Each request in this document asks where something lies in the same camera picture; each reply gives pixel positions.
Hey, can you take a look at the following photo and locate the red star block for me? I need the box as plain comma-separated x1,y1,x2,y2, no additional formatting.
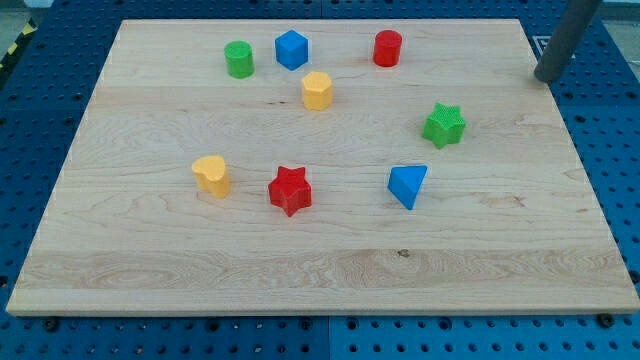
268,166,312,217

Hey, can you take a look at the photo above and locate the blue triangle block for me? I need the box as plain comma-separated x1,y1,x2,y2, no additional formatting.
387,165,428,210

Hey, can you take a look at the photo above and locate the green star block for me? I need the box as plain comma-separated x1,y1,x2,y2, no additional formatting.
422,102,466,149

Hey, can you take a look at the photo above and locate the yellow hexagon block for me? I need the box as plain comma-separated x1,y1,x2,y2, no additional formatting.
301,71,333,111

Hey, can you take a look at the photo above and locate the light wooden board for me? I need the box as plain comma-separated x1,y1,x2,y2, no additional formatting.
7,19,639,317

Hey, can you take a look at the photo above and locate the yellow heart block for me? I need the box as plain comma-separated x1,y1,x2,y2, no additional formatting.
191,155,231,198

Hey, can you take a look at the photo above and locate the blue cube block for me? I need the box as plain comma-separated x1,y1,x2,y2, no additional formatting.
275,30,309,71

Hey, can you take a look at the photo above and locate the red cylinder block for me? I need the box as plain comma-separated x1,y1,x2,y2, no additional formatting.
373,29,403,67

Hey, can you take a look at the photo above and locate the green cylinder block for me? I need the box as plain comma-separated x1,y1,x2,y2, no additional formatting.
224,40,255,79

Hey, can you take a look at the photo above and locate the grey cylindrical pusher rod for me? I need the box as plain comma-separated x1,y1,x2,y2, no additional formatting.
533,0,602,83

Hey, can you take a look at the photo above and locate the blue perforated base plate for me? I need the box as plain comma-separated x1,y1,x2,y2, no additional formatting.
1,0,639,359

